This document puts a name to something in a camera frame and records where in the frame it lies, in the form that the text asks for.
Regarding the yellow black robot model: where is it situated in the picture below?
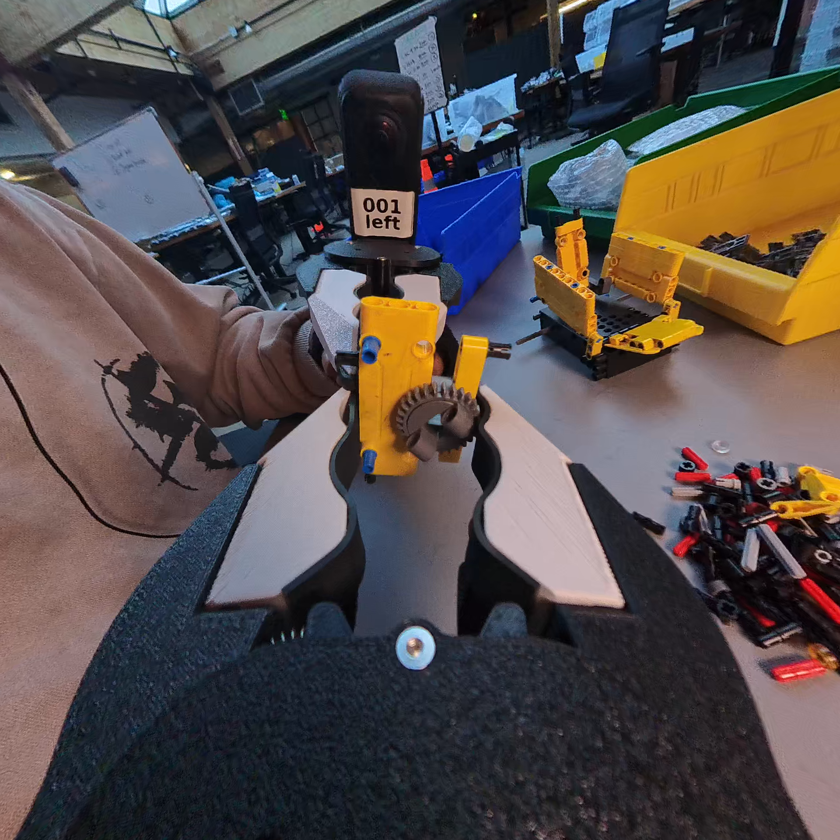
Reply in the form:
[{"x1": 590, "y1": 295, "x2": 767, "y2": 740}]
[{"x1": 515, "y1": 217, "x2": 704, "y2": 382}]

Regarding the pile of dark pieces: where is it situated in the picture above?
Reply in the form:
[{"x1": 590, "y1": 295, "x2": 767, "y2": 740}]
[{"x1": 696, "y1": 228, "x2": 828, "y2": 278}]

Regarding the blue storage bin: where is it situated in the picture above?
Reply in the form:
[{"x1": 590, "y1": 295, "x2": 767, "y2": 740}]
[{"x1": 415, "y1": 166, "x2": 526, "y2": 316}]

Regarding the cluttered workbench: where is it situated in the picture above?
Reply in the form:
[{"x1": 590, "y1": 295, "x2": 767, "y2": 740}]
[{"x1": 134, "y1": 177, "x2": 309, "y2": 253}]

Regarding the person's beige hoodie torso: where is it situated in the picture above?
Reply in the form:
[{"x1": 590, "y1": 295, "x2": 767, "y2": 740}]
[{"x1": 0, "y1": 177, "x2": 316, "y2": 834}]

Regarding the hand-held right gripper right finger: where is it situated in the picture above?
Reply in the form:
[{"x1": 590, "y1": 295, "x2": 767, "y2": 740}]
[{"x1": 457, "y1": 386, "x2": 627, "y2": 634}]

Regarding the yellow storage bin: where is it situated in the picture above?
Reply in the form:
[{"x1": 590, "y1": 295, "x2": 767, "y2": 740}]
[{"x1": 613, "y1": 88, "x2": 840, "y2": 345}]

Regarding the green storage bin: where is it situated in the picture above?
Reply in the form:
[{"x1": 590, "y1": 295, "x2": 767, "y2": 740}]
[{"x1": 525, "y1": 66, "x2": 840, "y2": 240}]

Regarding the bubble wrap bag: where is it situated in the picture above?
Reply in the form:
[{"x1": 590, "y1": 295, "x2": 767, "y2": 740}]
[{"x1": 630, "y1": 105, "x2": 749, "y2": 158}]

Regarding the grey desk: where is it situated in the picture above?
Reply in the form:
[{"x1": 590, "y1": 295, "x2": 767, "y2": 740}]
[{"x1": 217, "y1": 223, "x2": 840, "y2": 840}]

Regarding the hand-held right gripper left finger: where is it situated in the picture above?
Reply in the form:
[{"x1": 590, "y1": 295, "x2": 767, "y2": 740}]
[{"x1": 203, "y1": 390, "x2": 366, "y2": 632}]

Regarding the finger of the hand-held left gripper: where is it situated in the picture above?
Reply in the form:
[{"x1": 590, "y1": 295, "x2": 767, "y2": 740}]
[
  {"x1": 392, "y1": 274, "x2": 450, "y2": 342},
  {"x1": 307, "y1": 270, "x2": 367, "y2": 388}
]

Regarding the crumpled clear plastic bag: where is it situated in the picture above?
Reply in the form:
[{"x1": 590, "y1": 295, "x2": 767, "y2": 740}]
[{"x1": 548, "y1": 139, "x2": 634, "y2": 211}]

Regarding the yellow gear block assembly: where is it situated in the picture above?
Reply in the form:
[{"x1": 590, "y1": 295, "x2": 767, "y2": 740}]
[{"x1": 335, "y1": 295, "x2": 513, "y2": 483}]

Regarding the white sign board on stand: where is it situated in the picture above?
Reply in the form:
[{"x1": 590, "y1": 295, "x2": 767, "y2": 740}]
[{"x1": 394, "y1": 16, "x2": 450, "y2": 116}]

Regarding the person's left forearm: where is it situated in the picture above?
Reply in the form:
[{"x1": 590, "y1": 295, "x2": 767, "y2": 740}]
[{"x1": 157, "y1": 276, "x2": 342, "y2": 427}]

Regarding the clear plastic box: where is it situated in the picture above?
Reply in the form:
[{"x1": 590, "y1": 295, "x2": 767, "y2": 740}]
[{"x1": 446, "y1": 73, "x2": 519, "y2": 132}]

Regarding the black office chair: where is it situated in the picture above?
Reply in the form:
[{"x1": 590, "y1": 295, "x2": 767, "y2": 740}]
[
  {"x1": 566, "y1": 0, "x2": 670, "y2": 135},
  {"x1": 226, "y1": 180, "x2": 296, "y2": 299}
]

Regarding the pile of small building pieces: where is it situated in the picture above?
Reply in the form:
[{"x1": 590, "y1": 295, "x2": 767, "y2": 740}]
[{"x1": 669, "y1": 446, "x2": 840, "y2": 683}]

